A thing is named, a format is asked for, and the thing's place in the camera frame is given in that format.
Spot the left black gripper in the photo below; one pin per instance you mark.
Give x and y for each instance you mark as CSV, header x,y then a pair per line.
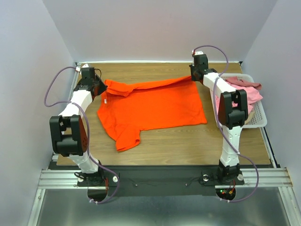
x,y
103,87

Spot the aluminium frame rail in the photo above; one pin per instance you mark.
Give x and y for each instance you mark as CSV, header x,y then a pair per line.
x,y
49,180

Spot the white plastic laundry basket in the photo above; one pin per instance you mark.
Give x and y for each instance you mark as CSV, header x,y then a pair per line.
x,y
258,113

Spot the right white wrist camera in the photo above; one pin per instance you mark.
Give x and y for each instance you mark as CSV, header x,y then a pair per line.
x,y
197,52

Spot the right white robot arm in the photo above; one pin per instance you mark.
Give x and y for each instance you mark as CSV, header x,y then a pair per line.
x,y
231,111

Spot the orange t shirt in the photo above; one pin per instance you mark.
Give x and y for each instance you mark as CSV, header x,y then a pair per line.
x,y
128,109

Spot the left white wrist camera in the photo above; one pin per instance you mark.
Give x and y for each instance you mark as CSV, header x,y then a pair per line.
x,y
80,67

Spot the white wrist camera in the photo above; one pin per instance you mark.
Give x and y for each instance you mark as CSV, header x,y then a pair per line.
x,y
197,52
80,67

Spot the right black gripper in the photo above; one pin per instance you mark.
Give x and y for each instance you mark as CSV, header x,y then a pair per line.
x,y
194,75

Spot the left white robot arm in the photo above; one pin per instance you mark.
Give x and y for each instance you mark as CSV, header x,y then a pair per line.
x,y
69,129

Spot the dusty rose t shirt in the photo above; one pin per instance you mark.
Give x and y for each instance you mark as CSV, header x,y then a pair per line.
x,y
243,83

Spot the light pink t shirt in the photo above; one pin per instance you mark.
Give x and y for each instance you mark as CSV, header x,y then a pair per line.
x,y
253,95

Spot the beige garment in basket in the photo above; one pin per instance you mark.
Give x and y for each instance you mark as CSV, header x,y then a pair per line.
x,y
250,116

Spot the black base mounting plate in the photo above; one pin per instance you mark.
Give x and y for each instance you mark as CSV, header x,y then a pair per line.
x,y
121,181

